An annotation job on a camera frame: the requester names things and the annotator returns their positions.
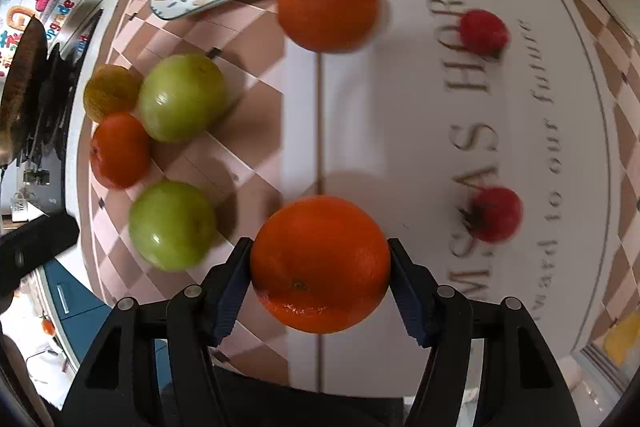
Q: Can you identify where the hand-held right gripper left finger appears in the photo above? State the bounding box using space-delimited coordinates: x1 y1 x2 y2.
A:
60 237 253 427

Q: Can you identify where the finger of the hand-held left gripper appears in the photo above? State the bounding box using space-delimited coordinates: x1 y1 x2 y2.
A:
0 213 81 295

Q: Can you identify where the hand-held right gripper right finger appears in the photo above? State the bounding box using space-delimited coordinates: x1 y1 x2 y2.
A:
387 237 583 427

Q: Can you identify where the green apple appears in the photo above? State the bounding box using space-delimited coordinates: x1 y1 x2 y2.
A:
128 181 218 271
138 53 228 144

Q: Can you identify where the orange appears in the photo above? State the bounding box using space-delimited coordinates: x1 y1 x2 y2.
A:
250 195 392 334
276 0 379 54

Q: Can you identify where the red cherry tomato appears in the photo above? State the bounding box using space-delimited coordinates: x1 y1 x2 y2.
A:
467 187 523 243
459 9 510 56

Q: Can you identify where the dull reddish-green apple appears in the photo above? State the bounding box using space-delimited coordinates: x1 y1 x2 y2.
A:
83 64 145 124

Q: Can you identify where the teal cabinet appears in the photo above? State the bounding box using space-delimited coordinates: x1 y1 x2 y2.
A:
35 257 168 373

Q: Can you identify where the black gas stove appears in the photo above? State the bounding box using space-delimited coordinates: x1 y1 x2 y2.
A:
20 9 107 220

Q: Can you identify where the dark wok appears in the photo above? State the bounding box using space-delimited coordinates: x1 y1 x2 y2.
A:
0 14 49 164

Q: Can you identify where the checkered table mat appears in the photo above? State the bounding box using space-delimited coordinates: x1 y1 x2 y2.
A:
90 0 640 398

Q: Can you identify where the yellow object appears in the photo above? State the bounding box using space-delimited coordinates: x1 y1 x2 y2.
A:
602 312 640 368

